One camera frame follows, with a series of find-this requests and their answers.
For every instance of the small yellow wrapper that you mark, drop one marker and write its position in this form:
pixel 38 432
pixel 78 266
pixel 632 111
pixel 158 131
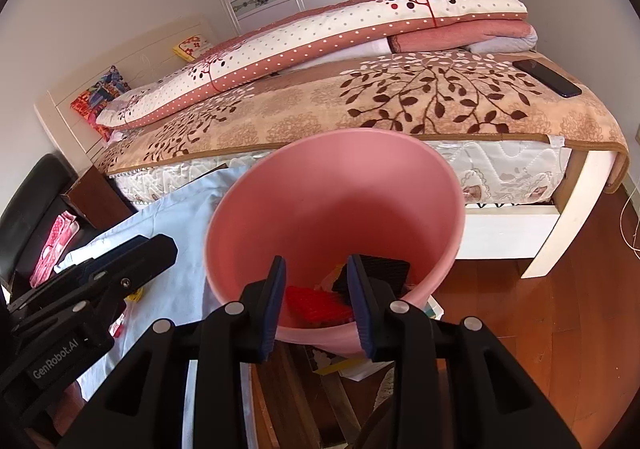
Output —
pixel 134 295

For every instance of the clear red plastic wrapper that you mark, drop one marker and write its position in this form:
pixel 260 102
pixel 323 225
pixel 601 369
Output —
pixel 118 326

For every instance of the dark brown nightstand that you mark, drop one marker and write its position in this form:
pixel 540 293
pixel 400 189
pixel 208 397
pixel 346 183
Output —
pixel 100 199

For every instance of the black foam fruit net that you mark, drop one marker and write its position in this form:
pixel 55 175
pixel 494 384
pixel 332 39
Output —
pixel 385 274

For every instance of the pink plastic bucket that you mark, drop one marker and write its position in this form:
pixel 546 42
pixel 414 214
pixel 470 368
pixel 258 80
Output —
pixel 340 199

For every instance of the red foam fruit net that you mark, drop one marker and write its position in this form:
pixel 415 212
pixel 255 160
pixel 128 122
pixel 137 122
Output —
pixel 315 304

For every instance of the light blue tablecloth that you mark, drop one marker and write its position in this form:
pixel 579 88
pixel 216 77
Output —
pixel 170 214

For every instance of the yellow patterned box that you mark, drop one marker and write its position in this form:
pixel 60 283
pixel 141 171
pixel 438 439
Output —
pixel 192 48

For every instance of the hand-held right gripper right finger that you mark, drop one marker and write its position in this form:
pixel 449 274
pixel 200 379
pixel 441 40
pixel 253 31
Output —
pixel 361 301

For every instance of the white quilted mattress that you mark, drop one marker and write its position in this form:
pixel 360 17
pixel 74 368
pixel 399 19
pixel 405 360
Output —
pixel 500 164

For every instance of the black leather chair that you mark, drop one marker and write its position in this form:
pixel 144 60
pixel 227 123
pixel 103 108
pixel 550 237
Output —
pixel 30 199

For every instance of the white yellow papers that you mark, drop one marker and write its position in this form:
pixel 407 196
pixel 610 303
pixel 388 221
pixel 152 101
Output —
pixel 350 369

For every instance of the polka dot tree quilt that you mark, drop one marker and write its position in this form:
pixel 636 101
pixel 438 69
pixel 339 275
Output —
pixel 300 39

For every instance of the black smartphone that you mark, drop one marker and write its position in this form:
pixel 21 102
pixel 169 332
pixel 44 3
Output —
pixel 547 78

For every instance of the colourful printed pillow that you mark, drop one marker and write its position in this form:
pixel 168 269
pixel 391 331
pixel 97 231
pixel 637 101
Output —
pixel 97 96

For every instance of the bed with patterned quilts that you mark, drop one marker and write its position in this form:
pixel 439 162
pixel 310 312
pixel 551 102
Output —
pixel 500 234

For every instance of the pink folded blanket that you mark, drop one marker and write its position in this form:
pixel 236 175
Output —
pixel 450 36

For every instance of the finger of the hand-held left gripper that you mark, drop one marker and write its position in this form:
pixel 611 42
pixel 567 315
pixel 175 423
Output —
pixel 117 249
pixel 135 266

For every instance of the pink dotted cloth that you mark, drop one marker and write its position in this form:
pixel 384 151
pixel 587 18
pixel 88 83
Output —
pixel 55 246

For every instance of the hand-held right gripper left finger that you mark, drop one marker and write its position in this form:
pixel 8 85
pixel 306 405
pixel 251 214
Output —
pixel 272 301

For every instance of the brown leaf pattern blanket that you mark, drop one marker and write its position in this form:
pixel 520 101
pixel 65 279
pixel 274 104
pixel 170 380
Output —
pixel 350 104

